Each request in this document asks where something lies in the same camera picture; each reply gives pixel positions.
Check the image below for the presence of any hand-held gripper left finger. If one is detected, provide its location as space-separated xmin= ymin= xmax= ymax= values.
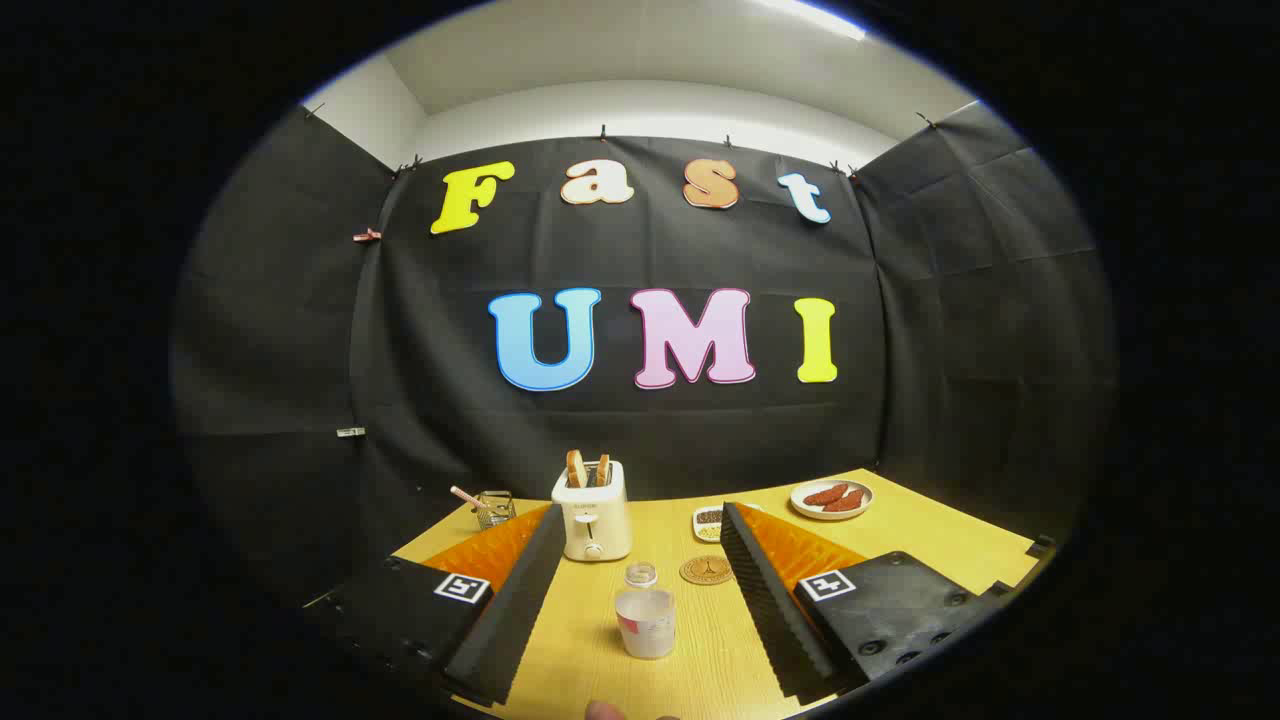
xmin=305 ymin=503 xmax=568 ymax=707

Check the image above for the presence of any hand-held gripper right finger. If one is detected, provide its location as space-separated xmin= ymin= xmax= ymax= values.
xmin=720 ymin=502 xmax=1016 ymax=706

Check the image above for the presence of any clear juice bottle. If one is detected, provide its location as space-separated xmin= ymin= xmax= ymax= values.
xmin=614 ymin=562 xmax=677 ymax=660

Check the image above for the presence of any white round plate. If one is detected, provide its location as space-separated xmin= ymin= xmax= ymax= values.
xmin=790 ymin=480 xmax=874 ymax=522

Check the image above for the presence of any white toaster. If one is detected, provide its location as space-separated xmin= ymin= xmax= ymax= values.
xmin=552 ymin=460 xmax=633 ymax=563

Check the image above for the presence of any wooden table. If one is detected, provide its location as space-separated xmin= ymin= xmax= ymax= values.
xmin=392 ymin=468 xmax=1041 ymax=720

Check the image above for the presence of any black backdrop cloth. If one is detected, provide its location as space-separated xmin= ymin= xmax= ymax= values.
xmin=170 ymin=100 xmax=1116 ymax=601

